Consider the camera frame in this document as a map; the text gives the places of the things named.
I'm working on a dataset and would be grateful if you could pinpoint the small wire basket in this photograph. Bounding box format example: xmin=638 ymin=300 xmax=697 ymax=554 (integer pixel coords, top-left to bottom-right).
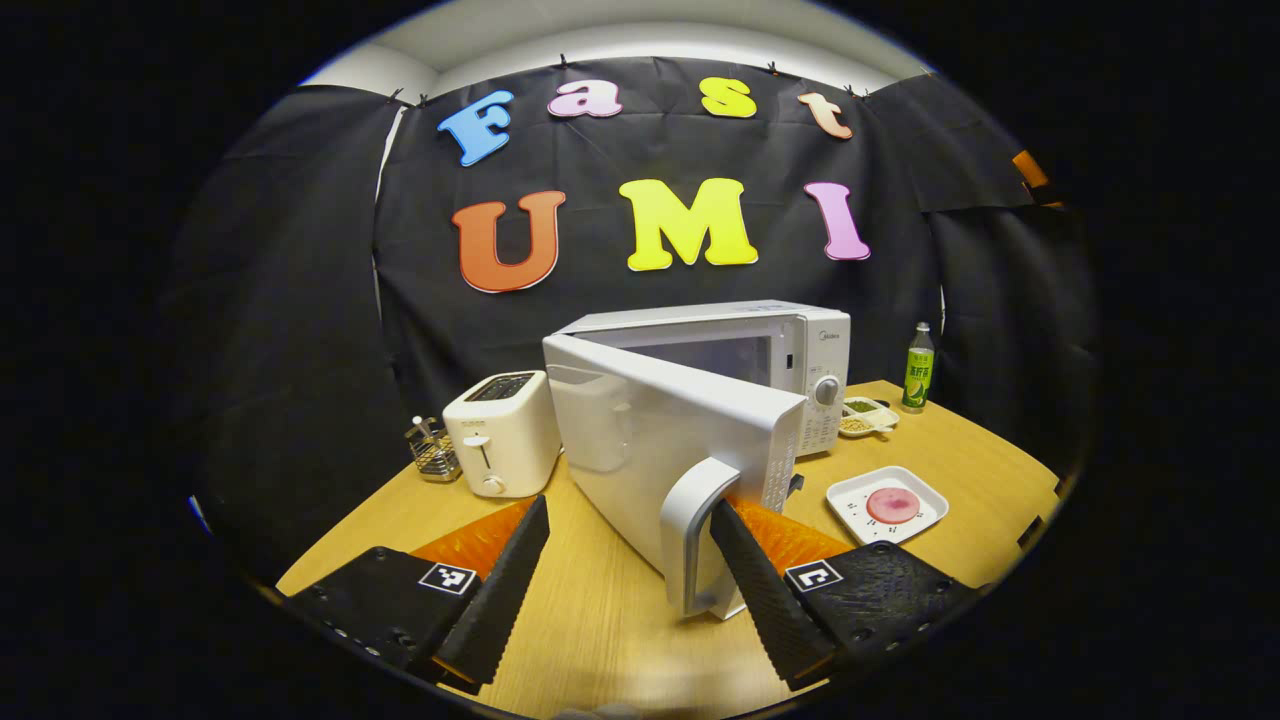
xmin=405 ymin=415 xmax=463 ymax=483

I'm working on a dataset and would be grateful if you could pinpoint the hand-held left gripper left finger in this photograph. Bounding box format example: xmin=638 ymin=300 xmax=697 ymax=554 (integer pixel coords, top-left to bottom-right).
xmin=285 ymin=493 xmax=553 ymax=689

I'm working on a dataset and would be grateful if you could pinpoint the pink round meat slice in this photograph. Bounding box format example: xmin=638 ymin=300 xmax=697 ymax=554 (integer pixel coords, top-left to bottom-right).
xmin=866 ymin=487 xmax=921 ymax=525

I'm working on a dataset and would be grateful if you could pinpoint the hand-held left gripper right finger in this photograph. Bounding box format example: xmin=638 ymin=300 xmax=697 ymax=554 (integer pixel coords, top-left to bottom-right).
xmin=708 ymin=497 xmax=986 ymax=693

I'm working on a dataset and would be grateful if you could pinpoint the green drink bottle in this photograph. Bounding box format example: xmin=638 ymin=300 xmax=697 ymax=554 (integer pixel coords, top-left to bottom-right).
xmin=902 ymin=322 xmax=937 ymax=415

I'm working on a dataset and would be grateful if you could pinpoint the white compartment dish with grains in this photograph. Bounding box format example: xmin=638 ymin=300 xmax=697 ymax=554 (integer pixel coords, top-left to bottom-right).
xmin=838 ymin=396 xmax=901 ymax=439

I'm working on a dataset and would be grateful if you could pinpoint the white square plate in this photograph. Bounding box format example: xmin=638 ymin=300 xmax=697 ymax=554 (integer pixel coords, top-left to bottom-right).
xmin=826 ymin=466 xmax=950 ymax=546

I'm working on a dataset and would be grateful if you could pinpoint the white toaster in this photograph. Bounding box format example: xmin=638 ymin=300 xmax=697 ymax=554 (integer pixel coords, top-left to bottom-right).
xmin=442 ymin=370 xmax=563 ymax=499

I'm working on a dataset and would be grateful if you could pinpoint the black backdrop cloth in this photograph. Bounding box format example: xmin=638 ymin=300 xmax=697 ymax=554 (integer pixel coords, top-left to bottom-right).
xmin=165 ymin=55 xmax=1101 ymax=591

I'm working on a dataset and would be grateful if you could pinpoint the white microwave oven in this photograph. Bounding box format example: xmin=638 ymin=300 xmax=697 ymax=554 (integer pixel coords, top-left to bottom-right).
xmin=543 ymin=300 xmax=853 ymax=621

